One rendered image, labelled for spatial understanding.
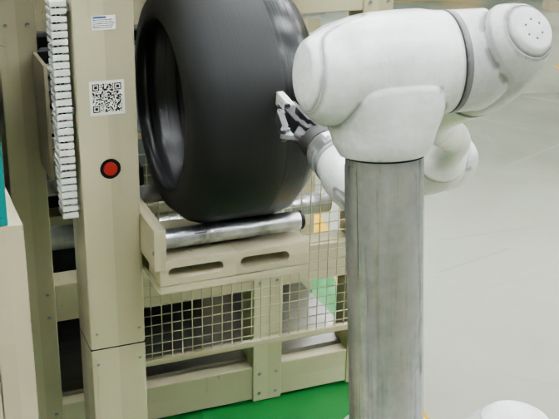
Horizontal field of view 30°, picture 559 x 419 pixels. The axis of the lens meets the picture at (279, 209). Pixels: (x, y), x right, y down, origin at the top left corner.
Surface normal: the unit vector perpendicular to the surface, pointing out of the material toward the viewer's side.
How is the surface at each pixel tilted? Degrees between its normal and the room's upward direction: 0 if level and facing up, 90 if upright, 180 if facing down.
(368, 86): 91
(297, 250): 90
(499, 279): 0
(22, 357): 90
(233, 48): 53
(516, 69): 118
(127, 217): 90
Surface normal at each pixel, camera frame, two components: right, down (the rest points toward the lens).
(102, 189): 0.38, 0.36
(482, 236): 0.02, -0.93
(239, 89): 0.37, 0.00
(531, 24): 0.43, -0.27
